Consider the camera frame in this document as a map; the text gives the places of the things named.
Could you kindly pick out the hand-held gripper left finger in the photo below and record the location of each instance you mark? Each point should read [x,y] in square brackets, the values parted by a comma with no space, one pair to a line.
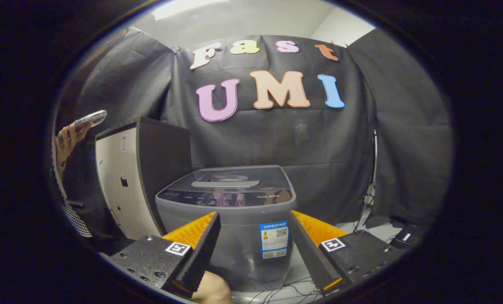
[201,251]

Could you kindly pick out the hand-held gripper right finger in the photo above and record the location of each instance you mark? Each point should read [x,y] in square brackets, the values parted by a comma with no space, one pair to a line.
[308,249]

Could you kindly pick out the grey washing machine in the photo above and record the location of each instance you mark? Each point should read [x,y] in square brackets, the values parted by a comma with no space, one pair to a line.
[239,236]

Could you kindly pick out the smartphone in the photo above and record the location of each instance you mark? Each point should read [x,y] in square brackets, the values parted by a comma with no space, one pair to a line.
[87,119]

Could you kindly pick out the metal light stand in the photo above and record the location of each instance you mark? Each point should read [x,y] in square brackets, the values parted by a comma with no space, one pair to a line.
[369,185]

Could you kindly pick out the beige and black cabinet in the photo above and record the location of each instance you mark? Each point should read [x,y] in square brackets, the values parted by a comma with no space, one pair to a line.
[123,198]

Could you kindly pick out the black box with white label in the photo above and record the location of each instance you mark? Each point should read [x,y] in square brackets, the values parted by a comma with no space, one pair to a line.
[405,237]

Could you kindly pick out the black backdrop cloth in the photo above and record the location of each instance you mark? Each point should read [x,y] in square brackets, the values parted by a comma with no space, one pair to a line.
[327,147]

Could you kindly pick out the person's checkered clothing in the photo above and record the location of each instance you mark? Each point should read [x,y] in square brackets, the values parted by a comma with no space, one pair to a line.
[72,215]

